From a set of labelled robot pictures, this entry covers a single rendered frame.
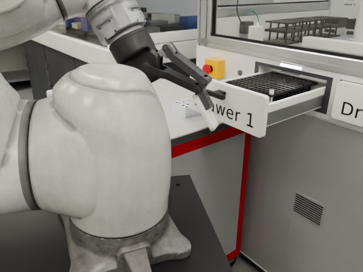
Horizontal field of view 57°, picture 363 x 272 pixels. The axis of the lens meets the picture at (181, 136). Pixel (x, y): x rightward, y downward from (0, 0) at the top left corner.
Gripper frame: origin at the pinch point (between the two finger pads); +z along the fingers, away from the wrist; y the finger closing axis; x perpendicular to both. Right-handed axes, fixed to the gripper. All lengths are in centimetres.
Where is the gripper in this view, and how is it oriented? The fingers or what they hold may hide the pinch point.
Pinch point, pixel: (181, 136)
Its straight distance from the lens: 62.5
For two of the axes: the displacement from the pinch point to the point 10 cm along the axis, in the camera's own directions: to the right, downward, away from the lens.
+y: 7.9, -3.4, -5.1
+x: 3.9, -3.7, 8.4
